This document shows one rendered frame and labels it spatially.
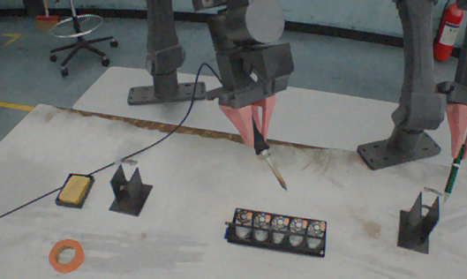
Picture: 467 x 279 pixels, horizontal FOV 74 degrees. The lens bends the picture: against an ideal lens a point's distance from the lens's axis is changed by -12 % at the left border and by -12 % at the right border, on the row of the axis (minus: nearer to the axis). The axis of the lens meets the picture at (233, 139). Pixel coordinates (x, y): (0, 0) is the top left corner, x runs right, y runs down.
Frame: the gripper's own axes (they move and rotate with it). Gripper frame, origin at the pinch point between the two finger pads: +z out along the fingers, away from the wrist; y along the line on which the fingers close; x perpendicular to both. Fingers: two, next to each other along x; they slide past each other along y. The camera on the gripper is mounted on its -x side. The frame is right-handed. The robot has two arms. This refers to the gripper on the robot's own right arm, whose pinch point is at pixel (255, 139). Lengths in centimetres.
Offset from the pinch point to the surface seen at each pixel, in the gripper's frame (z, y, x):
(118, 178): 2.4, -20.5, 14.9
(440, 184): 21.1, 34.0, -11.6
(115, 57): -18, 25, 235
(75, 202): 4.8, -29.5, 18.7
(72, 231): 8.1, -31.8, 14.4
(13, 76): -29, -55, 258
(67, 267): 10.3, -34.3, 7.3
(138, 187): 5.0, -17.9, 13.8
